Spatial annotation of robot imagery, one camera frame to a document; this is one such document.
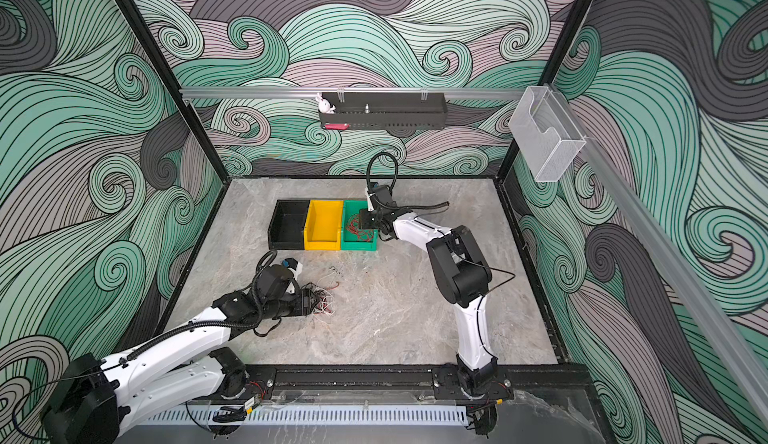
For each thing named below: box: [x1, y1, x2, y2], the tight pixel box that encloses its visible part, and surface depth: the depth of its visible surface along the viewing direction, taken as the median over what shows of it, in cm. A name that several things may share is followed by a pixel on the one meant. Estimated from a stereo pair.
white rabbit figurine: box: [315, 92, 336, 114], surface depth 87 cm
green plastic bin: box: [341, 200, 379, 252], surface depth 102 cm
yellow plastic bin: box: [303, 200, 344, 251], surface depth 103 cm
